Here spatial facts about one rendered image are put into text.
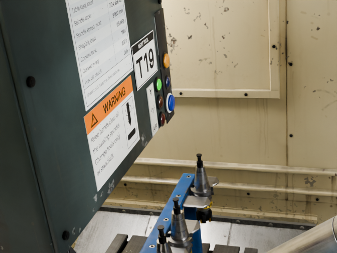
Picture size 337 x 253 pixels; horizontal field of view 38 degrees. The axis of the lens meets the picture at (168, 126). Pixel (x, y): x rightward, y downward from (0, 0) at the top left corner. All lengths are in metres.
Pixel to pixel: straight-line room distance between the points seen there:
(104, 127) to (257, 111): 1.05
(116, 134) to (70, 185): 0.13
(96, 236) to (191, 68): 0.78
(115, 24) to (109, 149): 0.17
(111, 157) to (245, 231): 1.23
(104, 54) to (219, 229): 1.30
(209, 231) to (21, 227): 1.35
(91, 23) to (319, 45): 1.03
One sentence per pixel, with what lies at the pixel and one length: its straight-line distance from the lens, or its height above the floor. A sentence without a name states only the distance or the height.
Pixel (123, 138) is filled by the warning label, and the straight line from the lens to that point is 0.72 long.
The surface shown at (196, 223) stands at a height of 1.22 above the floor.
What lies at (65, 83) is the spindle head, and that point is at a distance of 0.57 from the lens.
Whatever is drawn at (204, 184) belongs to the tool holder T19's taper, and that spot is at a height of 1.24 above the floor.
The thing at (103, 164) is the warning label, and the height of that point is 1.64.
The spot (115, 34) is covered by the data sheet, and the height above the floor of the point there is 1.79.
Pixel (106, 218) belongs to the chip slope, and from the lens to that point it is 2.02.
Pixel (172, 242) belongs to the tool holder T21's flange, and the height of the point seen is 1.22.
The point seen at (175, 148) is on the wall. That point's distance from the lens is 1.79.
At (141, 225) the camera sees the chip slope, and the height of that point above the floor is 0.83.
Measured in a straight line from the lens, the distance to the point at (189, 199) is 1.36.
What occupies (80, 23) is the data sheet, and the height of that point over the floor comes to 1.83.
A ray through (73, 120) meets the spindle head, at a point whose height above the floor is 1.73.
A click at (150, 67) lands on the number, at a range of 0.81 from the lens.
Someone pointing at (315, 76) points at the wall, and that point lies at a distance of 1.60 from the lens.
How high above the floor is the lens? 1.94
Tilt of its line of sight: 24 degrees down
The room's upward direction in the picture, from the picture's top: 6 degrees counter-clockwise
